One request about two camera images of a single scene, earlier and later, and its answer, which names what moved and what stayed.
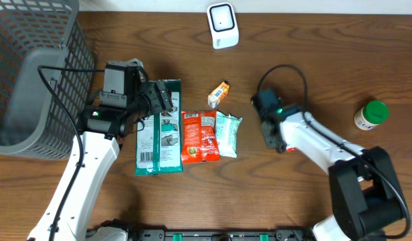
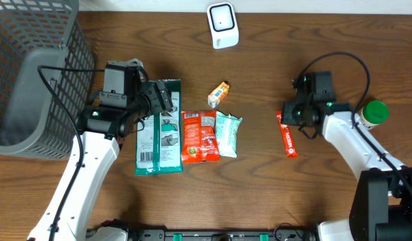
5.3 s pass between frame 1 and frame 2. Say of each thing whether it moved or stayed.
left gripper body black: stayed
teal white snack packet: stayed
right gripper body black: moved
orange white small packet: stayed
